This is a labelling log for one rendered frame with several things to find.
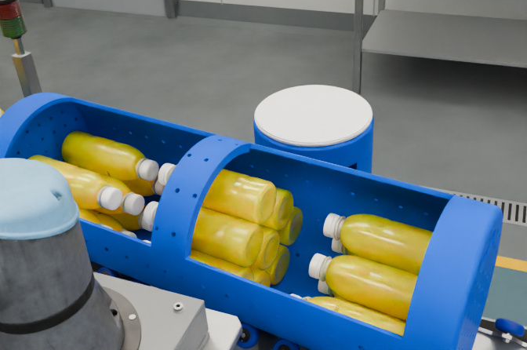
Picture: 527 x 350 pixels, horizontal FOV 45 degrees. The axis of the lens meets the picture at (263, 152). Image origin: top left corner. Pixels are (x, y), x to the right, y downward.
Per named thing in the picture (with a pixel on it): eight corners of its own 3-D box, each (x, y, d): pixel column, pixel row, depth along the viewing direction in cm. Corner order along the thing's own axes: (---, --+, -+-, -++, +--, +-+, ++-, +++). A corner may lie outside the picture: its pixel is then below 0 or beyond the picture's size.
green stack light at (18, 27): (13, 39, 165) (9, 21, 162) (-3, 35, 168) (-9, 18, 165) (32, 30, 169) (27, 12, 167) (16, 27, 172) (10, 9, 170)
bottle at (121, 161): (78, 122, 127) (150, 143, 119) (90, 147, 132) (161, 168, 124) (55, 147, 124) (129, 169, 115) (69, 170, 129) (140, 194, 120)
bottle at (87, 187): (16, 191, 117) (90, 218, 109) (22, 154, 117) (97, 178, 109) (45, 188, 124) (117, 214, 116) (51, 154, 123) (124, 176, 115)
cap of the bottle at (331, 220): (345, 214, 104) (335, 211, 105) (336, 217, 100) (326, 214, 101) (340, 237, 104) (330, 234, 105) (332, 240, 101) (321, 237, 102)
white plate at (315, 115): (244, 94, 158) (244, 98, 158) (269, 152, 135) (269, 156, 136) (349, 77, 162) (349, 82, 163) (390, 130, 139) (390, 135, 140)
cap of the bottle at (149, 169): (147, 154, 120) (154, 156, 119) (153, 168, 122) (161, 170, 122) (135, 169, 117) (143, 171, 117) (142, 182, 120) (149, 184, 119)
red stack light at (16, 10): (9, 21, 162) (4, 6, 160) (-9, 17, 165) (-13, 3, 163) (27, 12, 167) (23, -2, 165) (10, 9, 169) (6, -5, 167)
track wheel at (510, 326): (522, 336, 98) (526, 323, 99) (492, 326, 100) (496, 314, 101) (522, 339, 102) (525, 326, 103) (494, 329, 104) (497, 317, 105)
